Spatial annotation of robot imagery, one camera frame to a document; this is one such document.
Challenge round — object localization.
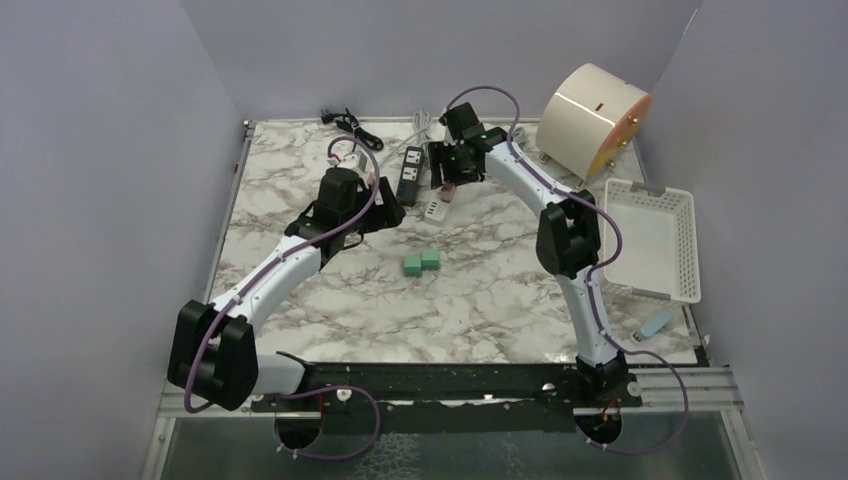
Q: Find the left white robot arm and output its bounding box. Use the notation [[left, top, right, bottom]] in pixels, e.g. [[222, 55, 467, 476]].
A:
[[167, 167, 406, 413]]

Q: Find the white power strip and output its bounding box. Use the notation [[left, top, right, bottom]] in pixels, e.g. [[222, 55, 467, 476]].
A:
[[423, 200, 450, 226]]

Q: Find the black power strip middle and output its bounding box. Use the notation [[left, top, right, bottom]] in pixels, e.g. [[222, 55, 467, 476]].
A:
[[395, 146, 424, 207]]

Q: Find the white plastic basket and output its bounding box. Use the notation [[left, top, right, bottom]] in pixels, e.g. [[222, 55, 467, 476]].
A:
[[602, 178, 702, 306]]

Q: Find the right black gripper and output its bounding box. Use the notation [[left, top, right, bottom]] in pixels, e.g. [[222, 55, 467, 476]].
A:
[[427, 140, 478, 190]]

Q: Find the light blue small device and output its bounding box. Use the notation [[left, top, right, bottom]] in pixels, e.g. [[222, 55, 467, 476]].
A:
[[632, 310, 675, 342]]

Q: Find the beige cylindrical container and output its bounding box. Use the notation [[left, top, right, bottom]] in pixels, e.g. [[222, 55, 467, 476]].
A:
[[535, 63, 653, 181]]

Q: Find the black power cable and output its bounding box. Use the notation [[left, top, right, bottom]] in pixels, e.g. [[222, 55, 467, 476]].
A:
[[320, 108, 386, 167]]

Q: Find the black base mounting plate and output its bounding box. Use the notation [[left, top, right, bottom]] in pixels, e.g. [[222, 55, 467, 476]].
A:
[[245, 363, 642, 435]]

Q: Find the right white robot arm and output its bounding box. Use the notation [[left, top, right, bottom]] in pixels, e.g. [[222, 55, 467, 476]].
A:
[[429, 103, 631, 407]]

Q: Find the pink plug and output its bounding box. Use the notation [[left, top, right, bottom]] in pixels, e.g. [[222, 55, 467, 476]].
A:
[[438, 185, 455, 203]]

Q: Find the grey coiled cable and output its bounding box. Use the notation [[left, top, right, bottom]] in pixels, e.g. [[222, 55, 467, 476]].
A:
[[380, 109, 439, 168]]

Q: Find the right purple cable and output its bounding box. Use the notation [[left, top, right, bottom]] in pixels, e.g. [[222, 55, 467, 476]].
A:
[[445, 86, 690, 457]]

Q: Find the green plug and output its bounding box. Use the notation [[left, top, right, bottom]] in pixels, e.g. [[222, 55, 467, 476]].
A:
[[420, 248, 441, 270], [403, 255, 423, 277]]

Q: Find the purple cable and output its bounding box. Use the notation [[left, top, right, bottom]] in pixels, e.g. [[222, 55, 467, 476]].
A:
[[445, 86, 690, 457], [183, 135, 382, 462]]

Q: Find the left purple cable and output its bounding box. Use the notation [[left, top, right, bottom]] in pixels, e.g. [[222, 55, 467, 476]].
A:
[[183, 135, 382, 462]]

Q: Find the aluminium rail frame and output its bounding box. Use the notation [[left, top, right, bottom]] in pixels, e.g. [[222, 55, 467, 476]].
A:
[[142, 364, 764, 479]]

